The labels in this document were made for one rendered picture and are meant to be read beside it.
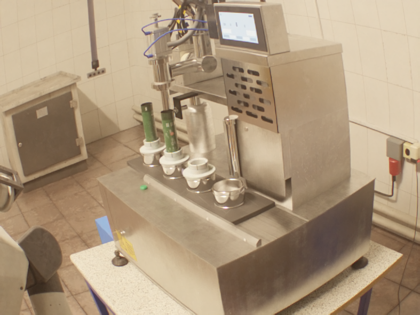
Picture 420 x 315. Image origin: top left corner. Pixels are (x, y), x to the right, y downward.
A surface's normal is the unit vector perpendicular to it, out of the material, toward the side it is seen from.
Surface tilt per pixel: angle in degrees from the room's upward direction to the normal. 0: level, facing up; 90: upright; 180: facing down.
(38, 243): 61
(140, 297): 0
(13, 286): 108
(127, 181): 0
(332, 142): 90
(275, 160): 90
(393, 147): 90
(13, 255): 72
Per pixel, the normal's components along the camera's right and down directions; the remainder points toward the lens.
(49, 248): 0.75, -0.44
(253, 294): 0.54, 0.24
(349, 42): -0.83, 0.30
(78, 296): -0.13, -0.92
